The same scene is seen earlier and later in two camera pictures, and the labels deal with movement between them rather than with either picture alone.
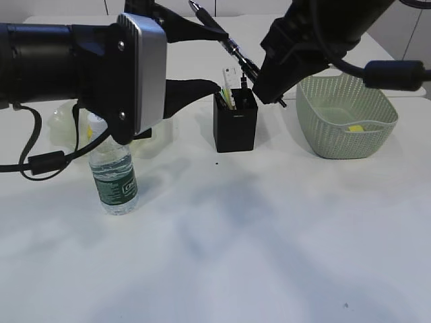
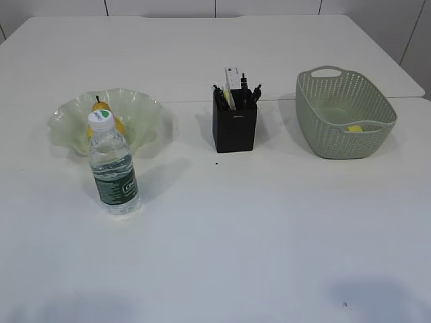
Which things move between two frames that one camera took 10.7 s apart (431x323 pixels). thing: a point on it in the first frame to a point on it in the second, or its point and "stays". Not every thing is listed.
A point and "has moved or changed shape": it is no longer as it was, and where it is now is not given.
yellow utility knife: [227, 95] stays
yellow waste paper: [355, 128] stays
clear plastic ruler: [229, 81] has moved or changed shape
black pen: [244, 81] stays
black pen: [234, 48] has moved or changed shape
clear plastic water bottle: [112, 167] stays
